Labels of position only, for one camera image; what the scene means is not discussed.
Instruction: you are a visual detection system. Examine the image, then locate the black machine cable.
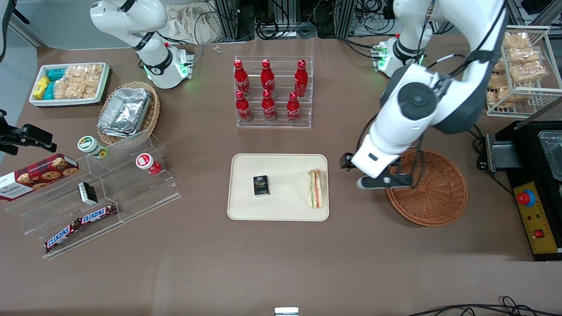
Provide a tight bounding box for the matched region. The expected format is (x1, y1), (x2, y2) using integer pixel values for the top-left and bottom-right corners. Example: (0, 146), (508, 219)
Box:
(465, 123), (515, 196)

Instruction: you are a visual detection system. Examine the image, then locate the clear acrylic step riser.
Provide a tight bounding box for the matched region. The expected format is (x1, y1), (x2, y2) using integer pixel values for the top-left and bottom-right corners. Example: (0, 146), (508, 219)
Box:
(85, 129), (183, 225)
(4, 154), (126, 260)

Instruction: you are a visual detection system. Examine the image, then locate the black machine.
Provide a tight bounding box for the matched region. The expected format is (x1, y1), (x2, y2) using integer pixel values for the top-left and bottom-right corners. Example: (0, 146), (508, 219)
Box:
(495, 121), (562, 262)

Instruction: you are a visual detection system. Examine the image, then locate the brown wicker basket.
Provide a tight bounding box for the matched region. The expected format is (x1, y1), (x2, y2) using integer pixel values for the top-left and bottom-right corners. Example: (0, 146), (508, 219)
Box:
(385, 148), (468, 227)

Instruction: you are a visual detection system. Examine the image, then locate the grey metal bracket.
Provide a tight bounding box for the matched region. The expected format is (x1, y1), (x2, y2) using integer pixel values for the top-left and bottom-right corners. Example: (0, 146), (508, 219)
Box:
(485, 133), (523, 173)

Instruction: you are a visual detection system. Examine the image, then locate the beige serving tray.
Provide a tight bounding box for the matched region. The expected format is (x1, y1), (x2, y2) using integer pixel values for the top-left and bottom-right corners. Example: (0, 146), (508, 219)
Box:
(227, 153), (330, 222)

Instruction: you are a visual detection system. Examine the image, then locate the red emergency stop button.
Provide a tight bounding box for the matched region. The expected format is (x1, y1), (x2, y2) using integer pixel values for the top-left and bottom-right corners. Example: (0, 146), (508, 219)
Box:
(516, 190), (537, 208)

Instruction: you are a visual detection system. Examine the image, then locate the black stand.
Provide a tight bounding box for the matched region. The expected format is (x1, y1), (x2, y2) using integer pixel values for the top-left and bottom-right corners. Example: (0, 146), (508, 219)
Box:
(0, 0), (31, 63)

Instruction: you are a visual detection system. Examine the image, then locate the black box with gold print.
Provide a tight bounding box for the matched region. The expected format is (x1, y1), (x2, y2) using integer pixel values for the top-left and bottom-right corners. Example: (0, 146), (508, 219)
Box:
(252, 175), (270, 197)

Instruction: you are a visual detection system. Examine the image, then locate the aluminium profile frame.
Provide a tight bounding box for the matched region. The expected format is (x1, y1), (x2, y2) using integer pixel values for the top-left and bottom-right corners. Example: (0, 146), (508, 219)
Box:
(333, 0), (357, 38)
(213, 0), (256, 43)

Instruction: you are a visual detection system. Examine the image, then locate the green lid cup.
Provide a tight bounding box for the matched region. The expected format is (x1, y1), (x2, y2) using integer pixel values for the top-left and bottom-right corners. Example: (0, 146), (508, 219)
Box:
(77, 135), (109, 160)

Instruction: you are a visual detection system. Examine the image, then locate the yellow snack packet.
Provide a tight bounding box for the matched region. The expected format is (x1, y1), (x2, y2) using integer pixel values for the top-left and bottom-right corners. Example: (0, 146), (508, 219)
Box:
(33, 75), (51, 100)

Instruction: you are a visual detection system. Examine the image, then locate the red cola bottle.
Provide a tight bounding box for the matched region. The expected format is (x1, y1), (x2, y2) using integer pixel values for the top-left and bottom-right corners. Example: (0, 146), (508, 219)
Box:
(261, 90), (277, 123)
(260, 60), (276, 95)
(235, 90), (253, 124)
(294, 60), (309, 97)
(286, 92), (302, 125)
(234, 60), (251, 97)

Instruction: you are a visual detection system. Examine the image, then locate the clear acrylic bottle rack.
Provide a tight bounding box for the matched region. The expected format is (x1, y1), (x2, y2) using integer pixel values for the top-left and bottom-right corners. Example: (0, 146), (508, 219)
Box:
(234, 55), (315, 129)

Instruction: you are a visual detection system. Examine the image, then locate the red lid cup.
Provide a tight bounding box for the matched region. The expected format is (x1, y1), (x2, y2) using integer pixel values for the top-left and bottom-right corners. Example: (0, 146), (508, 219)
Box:
(135, 153), (162, 176)

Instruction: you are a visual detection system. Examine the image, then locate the white plastic bin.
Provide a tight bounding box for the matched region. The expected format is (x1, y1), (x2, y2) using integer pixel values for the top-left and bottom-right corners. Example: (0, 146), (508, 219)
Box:
(29, 62), (110, 108)

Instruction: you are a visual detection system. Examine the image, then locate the red tartan cookie box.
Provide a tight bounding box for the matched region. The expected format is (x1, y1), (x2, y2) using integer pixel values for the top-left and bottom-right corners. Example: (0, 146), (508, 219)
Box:
(0, 153), (80, 202)

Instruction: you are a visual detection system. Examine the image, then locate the yellow control panel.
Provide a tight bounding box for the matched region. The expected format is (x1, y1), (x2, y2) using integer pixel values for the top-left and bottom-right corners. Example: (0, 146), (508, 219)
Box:
(513, 181), (561, 255)

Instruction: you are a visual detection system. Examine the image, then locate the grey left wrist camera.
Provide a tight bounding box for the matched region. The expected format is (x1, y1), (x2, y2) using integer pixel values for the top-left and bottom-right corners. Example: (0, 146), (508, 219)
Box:
(356, 174), (414, 190)

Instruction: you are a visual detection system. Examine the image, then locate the light wicker basket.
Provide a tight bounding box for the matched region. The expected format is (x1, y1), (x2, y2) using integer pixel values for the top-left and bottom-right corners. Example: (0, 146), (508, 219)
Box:
(97, 81), (161, 146)

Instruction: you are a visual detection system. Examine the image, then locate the black box with white edge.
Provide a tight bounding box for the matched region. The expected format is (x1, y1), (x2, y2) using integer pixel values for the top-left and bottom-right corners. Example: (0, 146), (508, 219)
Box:
(78, 181), (99, 206)

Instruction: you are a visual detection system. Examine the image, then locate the beige cloth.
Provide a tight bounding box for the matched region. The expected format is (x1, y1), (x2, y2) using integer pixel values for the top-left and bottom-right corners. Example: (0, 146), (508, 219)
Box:
(164, 4), (225, 45)

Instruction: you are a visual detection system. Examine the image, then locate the triangle sandwich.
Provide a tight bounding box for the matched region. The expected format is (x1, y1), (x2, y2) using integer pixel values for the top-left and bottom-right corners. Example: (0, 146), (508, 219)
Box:
(307, 169), (328, 209)

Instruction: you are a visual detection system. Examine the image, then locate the clear plastic container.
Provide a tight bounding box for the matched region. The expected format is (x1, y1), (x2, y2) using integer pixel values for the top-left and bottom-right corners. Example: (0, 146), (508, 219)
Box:
(537, 129), (562, 182)

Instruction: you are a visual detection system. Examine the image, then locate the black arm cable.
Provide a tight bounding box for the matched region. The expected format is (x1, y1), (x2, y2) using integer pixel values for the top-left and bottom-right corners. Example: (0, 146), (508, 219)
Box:
(357, 0), (506, 190)

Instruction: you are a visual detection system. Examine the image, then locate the white wire rack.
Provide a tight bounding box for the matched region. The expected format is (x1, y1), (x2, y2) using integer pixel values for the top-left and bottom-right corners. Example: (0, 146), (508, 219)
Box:
(486, 25), (562, 119)

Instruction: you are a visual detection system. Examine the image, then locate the aluminium foil tray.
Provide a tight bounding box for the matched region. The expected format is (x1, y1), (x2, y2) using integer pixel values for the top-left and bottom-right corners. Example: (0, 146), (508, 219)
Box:
(97, 87), (152, 139)

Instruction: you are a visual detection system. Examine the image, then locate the black table edge cable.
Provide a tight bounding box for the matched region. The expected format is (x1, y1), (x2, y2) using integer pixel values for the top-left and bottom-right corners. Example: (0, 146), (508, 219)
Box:
(407, 296), (562, 316)

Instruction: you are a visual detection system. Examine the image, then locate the Snickers bar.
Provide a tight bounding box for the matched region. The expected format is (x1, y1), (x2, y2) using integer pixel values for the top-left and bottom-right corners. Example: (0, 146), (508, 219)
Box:
(79, 204), (119, 226)
(43, 219), (82, 253)

